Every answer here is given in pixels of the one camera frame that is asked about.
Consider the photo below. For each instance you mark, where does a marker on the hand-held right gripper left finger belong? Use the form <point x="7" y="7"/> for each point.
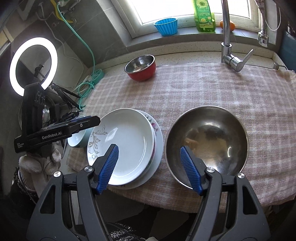
<point x="107" y="169"/>

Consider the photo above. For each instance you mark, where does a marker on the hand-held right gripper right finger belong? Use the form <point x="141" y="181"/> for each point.
<point x="190" y="171"/>

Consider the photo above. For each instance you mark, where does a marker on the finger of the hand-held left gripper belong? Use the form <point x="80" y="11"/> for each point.
<point x="87" y="124"/>

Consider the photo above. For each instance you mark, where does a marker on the light blue bowl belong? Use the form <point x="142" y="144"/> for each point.
<point x="78" y="141"/>

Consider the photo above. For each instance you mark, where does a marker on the pink floral plate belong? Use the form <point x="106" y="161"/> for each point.
<point x="154" y="127"/>
<point x="159" y="148"/>

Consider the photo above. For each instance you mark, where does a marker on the white plate grey leaf print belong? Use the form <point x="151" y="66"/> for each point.
<point x="129" y="136"/>

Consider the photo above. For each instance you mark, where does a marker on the large steel bowl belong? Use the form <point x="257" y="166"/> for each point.
<point x="208" y="134"/>

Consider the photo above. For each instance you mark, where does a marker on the red steel bowl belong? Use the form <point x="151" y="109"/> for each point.
<point x="141" y="75"/>

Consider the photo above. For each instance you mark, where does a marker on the person's left forearm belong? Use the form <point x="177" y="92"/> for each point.
<point x="23" y="185"/>

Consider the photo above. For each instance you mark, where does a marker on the person's left hand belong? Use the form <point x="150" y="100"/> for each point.
<point x="39" y="164"/>

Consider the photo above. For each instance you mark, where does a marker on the black tripod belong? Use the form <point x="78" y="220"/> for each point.
<point x="64" y="92"/>

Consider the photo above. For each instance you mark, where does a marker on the pink plaid cloth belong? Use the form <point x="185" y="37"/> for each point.
<point x="208" y="92"/>

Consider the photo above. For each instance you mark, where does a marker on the yellow pipe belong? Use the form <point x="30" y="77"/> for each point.
<point x="69" y="22"/>

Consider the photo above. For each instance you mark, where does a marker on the blue ribbed cup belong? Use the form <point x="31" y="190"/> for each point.
<point x="166" y="27"/>

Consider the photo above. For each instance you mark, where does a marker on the white window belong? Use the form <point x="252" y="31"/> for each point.
<point x="166" y="9"/>

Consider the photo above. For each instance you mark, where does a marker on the orange fruit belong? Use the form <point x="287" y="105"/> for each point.
<point x="232" y="26"/>

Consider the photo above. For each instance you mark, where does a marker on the steel faucet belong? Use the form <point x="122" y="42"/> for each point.
<point x="226" y="23"/>

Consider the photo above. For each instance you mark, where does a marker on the green dish soap bottle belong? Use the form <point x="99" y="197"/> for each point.
<point x="203" y="18"/>

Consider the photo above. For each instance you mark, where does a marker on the blue knife holder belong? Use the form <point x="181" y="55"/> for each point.
<point x="289" y="53"/>

